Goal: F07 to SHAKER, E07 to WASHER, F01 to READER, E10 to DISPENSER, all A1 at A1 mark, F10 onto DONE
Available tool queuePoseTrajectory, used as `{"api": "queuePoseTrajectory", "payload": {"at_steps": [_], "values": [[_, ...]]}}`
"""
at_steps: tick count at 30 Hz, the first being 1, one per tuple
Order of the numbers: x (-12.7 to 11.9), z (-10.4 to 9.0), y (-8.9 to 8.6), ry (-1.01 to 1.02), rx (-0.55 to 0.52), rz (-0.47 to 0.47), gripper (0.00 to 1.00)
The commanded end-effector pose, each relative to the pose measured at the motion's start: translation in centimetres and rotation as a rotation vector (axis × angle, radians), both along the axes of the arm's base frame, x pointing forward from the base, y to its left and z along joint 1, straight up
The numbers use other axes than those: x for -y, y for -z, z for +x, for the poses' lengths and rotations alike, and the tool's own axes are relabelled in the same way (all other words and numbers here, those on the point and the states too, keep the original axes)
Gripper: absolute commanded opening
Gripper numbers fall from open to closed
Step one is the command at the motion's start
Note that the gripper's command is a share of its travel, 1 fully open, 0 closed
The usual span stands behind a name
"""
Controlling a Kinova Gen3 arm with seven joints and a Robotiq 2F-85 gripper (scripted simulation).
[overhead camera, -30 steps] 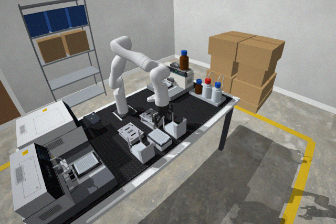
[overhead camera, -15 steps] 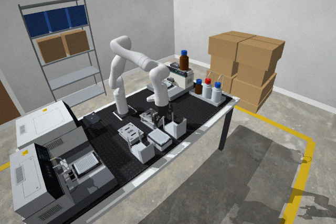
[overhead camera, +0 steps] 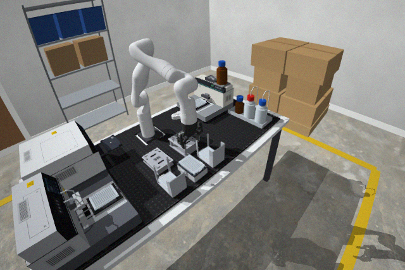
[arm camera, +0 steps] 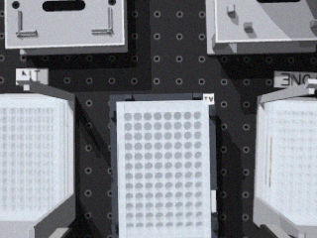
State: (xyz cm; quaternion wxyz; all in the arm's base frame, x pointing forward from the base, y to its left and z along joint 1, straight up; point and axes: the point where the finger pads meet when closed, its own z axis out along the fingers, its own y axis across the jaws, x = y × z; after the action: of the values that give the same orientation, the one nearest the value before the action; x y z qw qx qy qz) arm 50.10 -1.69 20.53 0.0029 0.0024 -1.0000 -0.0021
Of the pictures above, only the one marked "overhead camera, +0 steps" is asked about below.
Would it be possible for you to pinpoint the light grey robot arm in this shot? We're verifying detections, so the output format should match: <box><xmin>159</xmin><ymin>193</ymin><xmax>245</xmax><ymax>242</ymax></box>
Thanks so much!
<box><xmin>129</xmin><ymin>39</ymin><xmax>198</xmax><ymax>138</ymax></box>

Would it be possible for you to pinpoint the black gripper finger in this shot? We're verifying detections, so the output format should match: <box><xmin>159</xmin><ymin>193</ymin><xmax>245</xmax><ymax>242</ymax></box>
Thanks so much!
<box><xmin>177</xmin><ymin>132</ymin><xmax>192</xmax><ymax>150</ymax></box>
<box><xmin>193</xmin><ymin>121</ymin><xmax>203</xmax><ymax>141</ymax></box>

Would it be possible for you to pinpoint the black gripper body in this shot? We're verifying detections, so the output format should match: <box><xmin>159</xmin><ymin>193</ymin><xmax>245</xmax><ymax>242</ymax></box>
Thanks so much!
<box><xmin>181</xmin><ymin>121</ymin><xmax>197</xmax><ymax>137</ymax></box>

